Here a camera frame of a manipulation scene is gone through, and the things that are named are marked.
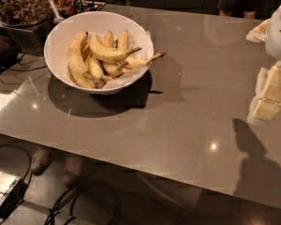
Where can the light shoe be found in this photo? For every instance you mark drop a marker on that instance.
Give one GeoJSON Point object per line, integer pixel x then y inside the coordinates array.
{"type": "Point", "coordinates": [40, 160]}
{"type": "Point", "coordinates": [72, 171]}

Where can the back right upright banana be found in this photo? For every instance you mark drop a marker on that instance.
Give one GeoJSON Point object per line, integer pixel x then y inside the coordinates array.
{"type": "Point", "coordinates": [123, 41]}

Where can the small middle yellow banana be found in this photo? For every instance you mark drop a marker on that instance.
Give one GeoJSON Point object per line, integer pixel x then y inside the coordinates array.
{"type": "Point", "coordinates": [95, 68]}

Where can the banana with long stem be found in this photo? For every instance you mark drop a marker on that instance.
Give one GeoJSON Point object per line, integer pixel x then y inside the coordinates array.
{"type": "Point", "coordinates": [134, 62]}

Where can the glass jar of nuts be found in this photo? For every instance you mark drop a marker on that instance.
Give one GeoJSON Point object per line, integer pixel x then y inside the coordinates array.
{"type": "Point", "coordinates": [20, 13]}

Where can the back left upright banana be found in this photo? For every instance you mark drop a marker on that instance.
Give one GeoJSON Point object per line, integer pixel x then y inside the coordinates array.
{"type": "Point", "coordinates": [108, 40]}

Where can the large left yellow banana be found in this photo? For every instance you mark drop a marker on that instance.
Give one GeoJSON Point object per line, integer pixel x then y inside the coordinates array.
{"type": "Point", "coordinates": [76, 66]}

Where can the upright banana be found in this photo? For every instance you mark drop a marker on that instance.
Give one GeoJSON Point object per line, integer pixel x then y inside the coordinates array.
{"type": "Point", "coordinates": [123, 41]}
{"type": "Point", "coordinates": [108, 40]}

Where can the black wire basket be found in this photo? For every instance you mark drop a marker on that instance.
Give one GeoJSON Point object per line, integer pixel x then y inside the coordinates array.
{"type": "Point", "coordinates": [87, 6]}

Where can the dark round device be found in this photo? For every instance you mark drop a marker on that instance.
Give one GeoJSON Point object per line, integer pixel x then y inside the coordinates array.
{"type": "Point", "coordinates": [9, 51]}

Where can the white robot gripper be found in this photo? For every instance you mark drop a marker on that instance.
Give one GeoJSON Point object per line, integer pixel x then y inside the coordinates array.
{"type": "Point", "coordinates": [280, 32]}

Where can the white handled scoop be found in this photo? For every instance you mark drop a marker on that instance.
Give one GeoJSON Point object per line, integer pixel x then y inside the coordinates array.
{"type": "Point", "coordinates": [57, 17]}

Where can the right light shoe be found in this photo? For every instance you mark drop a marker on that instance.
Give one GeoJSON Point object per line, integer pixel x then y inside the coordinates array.
{"type": "Point", "coordinates": [72, 171]}

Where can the white ceramic bowl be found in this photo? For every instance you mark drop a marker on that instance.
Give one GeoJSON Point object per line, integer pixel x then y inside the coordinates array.
{"type": "Point", "coordinates": [94, 23]}

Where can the metal box on floor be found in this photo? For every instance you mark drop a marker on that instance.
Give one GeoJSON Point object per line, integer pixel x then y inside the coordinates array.
{"type": "Point", "coordinates": [10, 192]}

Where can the left light shoe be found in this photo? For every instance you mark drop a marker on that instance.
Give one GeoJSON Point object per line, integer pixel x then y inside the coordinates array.
{"type": "Point", "coordinates": [40, 160]}

